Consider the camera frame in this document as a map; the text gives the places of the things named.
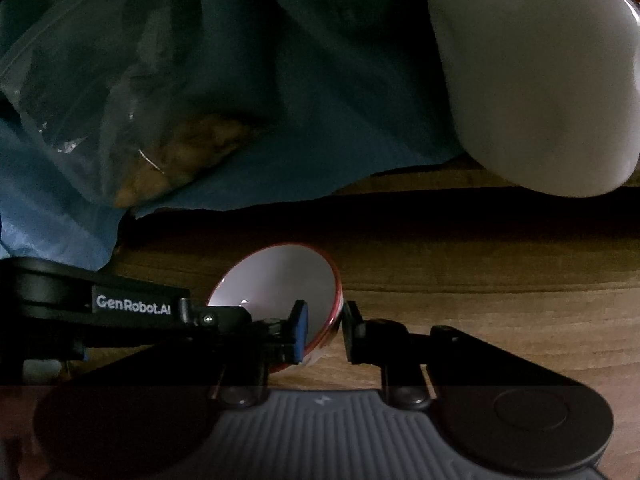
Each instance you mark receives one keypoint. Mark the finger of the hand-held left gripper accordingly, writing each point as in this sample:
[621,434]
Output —
[225,320]

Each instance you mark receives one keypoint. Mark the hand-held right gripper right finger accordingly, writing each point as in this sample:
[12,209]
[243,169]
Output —
[352,332]

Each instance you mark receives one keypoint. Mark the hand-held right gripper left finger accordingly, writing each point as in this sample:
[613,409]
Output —
[299,330]

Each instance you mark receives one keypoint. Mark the large white bowl red rim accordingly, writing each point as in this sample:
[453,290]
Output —
[280,280]

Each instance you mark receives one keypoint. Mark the clear plastic bag of nuts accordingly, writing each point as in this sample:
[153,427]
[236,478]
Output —
[190,140]

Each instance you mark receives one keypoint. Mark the blue cloth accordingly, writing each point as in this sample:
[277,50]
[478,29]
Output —
[350,85]

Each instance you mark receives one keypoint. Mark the white plastic jug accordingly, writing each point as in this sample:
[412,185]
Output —
[530,70]

